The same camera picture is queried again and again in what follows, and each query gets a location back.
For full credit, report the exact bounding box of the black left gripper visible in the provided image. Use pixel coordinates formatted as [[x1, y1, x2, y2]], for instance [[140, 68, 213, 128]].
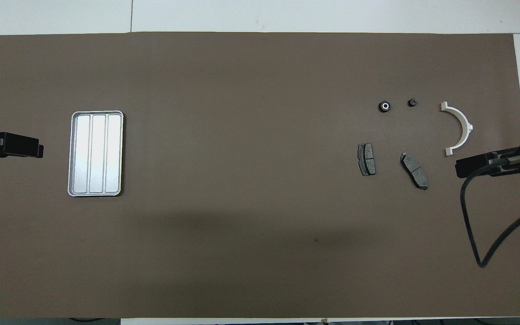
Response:
[[0, 130, 44, 159]]

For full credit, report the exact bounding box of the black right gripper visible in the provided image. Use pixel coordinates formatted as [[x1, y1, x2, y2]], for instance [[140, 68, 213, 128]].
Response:
[[455, 148, 520, 179]]

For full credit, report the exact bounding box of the silver metal tray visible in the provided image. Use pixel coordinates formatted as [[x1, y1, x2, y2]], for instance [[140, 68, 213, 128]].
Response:
[[67, 111, 124, 197]]

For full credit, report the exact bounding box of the elongated dark grey brake pad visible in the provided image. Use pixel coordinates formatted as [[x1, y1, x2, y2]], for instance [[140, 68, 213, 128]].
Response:
[[400, 152, 429, 190]]

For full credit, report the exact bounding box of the rectangular dark grey brake pad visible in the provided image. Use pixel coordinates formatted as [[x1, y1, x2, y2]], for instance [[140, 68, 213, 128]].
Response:
[[357, 143, 376, 176]]

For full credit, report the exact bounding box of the brown table mat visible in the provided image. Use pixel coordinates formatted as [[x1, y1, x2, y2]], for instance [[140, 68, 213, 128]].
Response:
[[0, 32, 520, 319]]

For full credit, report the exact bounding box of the white curved plastic bracket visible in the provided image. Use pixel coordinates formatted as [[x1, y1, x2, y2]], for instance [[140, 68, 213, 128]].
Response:
[[441, 102, 474, 157]]

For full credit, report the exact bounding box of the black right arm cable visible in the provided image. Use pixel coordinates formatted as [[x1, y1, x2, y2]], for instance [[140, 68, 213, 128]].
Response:
[[461, 151, 520, 268]]

